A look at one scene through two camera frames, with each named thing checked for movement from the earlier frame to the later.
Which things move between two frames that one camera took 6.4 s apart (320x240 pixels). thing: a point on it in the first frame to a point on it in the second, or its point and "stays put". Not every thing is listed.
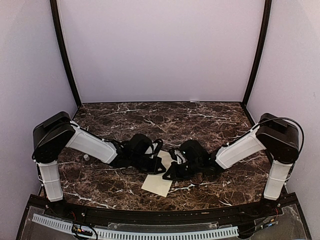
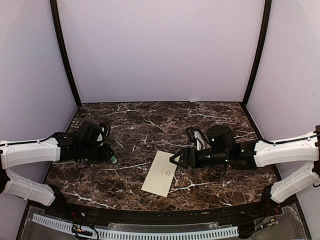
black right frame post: [263, 37] stays put
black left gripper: [157, 161] to [105, 157]
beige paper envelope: [155, 183] stays put
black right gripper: [175, 174] to [187, 152]
